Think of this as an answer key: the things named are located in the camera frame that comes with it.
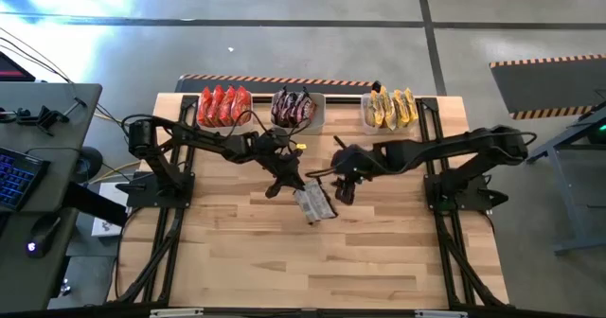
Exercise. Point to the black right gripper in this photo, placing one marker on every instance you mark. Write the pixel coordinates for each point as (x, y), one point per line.
(352, 163)

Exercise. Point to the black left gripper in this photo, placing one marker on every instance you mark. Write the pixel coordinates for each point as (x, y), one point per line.
(281, 164)

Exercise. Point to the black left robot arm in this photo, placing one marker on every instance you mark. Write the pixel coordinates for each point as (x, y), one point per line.
(199, 140)

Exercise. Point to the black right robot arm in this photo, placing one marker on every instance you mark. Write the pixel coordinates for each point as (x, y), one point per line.
(454, 147)

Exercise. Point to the yellow tape tag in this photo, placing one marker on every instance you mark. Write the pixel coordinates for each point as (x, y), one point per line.
(300, 146)

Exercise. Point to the clear plastic bin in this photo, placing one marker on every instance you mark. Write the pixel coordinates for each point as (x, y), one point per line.
(367, 124)

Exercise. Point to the grey plastic bin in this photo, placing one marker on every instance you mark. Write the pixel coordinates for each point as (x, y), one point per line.
(319, 114)

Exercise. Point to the white plastic bin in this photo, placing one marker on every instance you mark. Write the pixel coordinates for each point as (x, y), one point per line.
(225, 126)

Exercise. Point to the white box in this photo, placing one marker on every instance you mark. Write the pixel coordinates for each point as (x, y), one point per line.
(106, 228)

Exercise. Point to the black angled bar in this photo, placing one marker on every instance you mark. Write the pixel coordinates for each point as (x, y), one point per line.
(101, 210)

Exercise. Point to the black round device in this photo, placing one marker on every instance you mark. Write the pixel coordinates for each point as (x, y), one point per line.
(90, 159)

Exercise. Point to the hazard-striped floor mat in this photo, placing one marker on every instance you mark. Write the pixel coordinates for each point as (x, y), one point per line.
(544, 88)

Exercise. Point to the grey desk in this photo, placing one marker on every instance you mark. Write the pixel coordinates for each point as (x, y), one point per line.
(71, 133)

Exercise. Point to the blue-grey metal table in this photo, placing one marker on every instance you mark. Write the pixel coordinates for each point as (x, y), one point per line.
(582, 214)

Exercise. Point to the metal castor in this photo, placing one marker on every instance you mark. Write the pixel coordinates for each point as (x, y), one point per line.
(65, 288)

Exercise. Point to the black computer mouse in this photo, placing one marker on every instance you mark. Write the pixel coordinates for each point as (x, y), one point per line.
(45, 235)

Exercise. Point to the green-lit device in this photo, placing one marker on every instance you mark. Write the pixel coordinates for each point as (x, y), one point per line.
(600, 131)

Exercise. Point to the black backlit keyboard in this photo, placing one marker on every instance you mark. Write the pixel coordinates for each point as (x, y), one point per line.
(16, 178)

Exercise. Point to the dark monitor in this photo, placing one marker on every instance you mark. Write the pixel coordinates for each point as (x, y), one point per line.
(12, 74)

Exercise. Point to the black aluminium table frame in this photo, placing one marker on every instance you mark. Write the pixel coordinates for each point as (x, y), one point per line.
(345, 100)

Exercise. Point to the white bracket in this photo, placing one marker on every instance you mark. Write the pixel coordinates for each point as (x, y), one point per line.
(175, 312)
(440, 314)

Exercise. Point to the black clamp mount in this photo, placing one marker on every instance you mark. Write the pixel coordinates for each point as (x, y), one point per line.
(45, 118)

